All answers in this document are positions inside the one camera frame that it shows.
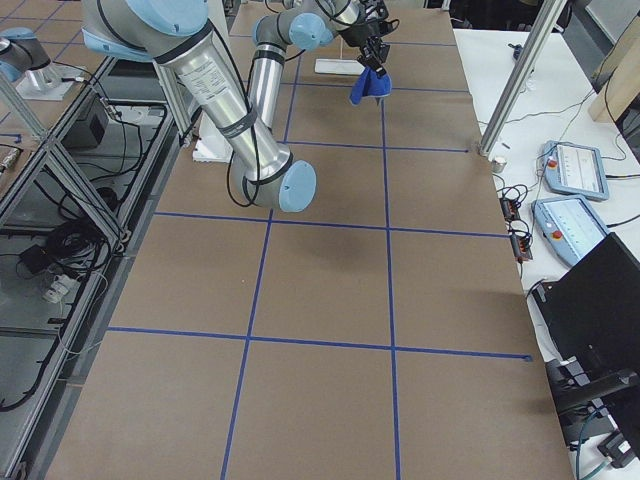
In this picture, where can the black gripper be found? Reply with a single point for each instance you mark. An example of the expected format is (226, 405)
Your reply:
(358, 34)

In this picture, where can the blue microfibre towel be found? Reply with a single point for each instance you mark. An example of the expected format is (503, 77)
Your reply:
(370, 85)

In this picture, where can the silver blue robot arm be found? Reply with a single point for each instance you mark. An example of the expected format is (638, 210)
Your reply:
(179, 36)

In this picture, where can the small silver metal cup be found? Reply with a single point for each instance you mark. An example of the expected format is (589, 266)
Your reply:
(498, 164)

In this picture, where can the black orange adapter far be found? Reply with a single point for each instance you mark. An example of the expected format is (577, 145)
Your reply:
(510, 209)

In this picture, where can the black orange adapter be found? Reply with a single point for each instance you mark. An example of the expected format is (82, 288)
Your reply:
(510, 209)
(521, 248)

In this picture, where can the far blue teach pendant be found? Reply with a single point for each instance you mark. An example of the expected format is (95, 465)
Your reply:
(569, 168)

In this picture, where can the blue teach pendant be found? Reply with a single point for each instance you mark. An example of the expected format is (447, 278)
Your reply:
(569, 168)
(570, 225)

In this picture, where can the black orange adapter near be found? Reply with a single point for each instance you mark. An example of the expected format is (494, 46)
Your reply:
(521, 248)

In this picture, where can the near blue teach pendant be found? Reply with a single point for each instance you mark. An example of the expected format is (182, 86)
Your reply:
(570, 225)

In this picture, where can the black laptop computer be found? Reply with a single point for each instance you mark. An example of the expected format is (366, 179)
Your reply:
(592, 312)

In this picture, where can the black monitor stand base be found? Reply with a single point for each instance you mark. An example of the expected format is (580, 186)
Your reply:
(590, 405)

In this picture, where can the aluminium frame post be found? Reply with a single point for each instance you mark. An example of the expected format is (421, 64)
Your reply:
(541, 29)

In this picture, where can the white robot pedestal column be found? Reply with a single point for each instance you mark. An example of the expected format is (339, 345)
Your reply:
(220, 94)

